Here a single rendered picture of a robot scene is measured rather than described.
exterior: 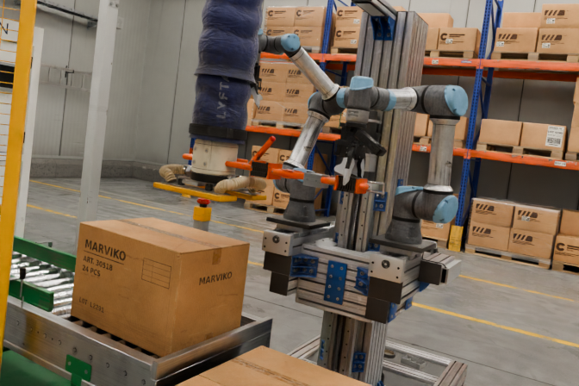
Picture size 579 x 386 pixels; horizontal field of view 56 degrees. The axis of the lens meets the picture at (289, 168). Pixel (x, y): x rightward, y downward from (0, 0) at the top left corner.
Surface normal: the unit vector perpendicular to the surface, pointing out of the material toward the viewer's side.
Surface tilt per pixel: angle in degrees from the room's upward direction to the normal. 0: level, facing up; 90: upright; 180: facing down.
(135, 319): 90
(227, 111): 75
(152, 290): 90
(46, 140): 90
